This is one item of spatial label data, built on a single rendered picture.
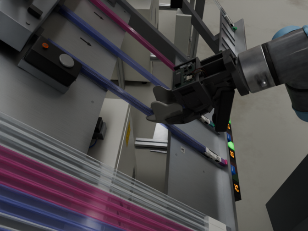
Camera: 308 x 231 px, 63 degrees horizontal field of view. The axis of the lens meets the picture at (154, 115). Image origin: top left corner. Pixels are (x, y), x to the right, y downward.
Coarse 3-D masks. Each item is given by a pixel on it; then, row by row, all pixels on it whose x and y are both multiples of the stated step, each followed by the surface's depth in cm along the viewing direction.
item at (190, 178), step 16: (176, 64) 76; (208, 112) 76; (192, 128) 65; (208, 128) 71; (176, 144) 57; (208, 144) 67; (176, 160) 55; (192, 160) 59; (208, 160) 64; (176, 176) 52; (192, 176) 56; (208, 176) 60; (176, 192) 50; (192, 192) 54; (208, 192) 57; (208, 208) 55; (224, 208) 59
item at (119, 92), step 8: (48, 40) 43; (72, 56) 45; (88, 72) 47; (96, 72) 48; (96, 80) 48; (104, 80) 48; (112, 88) 49; (120, 88) 50; (120, 96) 50; (128, 96) 51; (136, 104) 52; (144, 104) 53; (144, 112) 53; (152, 112) 54; (168, 128) 57; (176, 128) 58; (184, 136) 58; (192, 144) 60; (200, 144) 62; (224, 160) 66
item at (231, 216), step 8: (224, 136) 71; (224, 144) 70; (224, 152) 68; (224, 168) 66; (224, 176) 64; (224, 184) 63; (232, 184) 62; (224, 192) 62; (232, 192) 61; (224, 200) 61; (232, 200) 59; (232, 208) 58; (232, 216) 57; (232, 224) 56
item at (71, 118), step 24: (72, 0) 54; (48, 24) 46; (72, 24) 51; (96, 24) 57; (0, 48) 37; (24, 48) 40; (72, 48) 48; (96, 48) 53; (120, 48) 59; (0, 72) 36; (24, 72) 38; (0, 96) 34; (24, 96) 37; (48, 96) 39; (72, 96) 43; (96, 96) 47; (24, 120) 35; (48, 120) 38; (72, 120) 41; (96, 120) 44; (72, 144) 39
